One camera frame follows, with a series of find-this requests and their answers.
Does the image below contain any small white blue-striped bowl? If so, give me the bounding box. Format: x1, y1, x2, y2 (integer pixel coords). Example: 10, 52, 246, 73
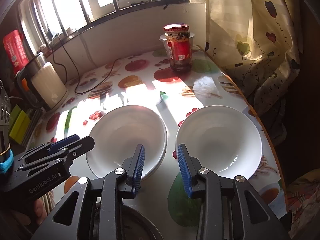
175, 105, 262, 180

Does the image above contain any black power cable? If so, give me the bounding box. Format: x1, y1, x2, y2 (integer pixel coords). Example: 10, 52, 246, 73
52, 33, 123, 95

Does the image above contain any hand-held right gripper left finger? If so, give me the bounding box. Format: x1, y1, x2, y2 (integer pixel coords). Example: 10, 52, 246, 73
31, 144, 145, 240

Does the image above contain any clear plastic cup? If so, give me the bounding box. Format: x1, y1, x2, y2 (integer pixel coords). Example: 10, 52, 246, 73
159, 34, 196, 57

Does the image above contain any person's left hand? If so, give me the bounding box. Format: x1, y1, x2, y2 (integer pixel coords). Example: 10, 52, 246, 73
32, 197, 48, 227

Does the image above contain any stainless steel bowl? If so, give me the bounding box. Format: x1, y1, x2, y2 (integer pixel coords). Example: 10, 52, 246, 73
117, 204, 165, 240

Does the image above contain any white cable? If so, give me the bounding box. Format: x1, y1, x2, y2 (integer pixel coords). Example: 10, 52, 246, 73
77, 29, 96, 68

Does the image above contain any red-labelled sauce jar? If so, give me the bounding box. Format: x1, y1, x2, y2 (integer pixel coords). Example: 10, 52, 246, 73
163, 24, 193, 73

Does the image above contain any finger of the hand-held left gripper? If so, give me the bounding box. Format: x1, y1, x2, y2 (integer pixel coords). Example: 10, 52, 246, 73
17, 136, 96, 173
25, 134, 81, 161

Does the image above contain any floral blanket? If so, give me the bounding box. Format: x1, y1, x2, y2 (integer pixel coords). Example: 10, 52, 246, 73
285, 167, 320, 230

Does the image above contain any fruit print tablecloth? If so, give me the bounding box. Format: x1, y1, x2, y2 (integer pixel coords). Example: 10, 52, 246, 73
25, 46, 288, 240

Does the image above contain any striped grey basket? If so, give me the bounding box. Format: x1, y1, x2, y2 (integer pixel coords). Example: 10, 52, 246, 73
24, 109, 43, 142

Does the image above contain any large white blue-striped bowl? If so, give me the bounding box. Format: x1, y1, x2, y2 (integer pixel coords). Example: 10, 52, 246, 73
86, 105, 167, 180

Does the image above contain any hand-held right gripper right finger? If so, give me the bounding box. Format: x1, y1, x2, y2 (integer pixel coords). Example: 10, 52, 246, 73
177, 144, 292, 240

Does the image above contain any lime green box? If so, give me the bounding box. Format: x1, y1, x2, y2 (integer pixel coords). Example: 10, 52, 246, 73
11, 111, 32, 145
9, 104, 23, 140

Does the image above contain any white electric kettle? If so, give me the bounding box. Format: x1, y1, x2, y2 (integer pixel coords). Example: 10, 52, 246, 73
15, 52, 70, 111

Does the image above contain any window grille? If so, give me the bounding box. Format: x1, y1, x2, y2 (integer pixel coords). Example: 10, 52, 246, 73
17, 0, 208, 46

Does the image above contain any heart print curtain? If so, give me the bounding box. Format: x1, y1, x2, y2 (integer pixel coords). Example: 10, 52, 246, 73
204, 0, 303, 140

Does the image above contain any red packet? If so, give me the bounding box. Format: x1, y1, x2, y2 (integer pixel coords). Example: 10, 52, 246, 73
3, 29, 32, 74

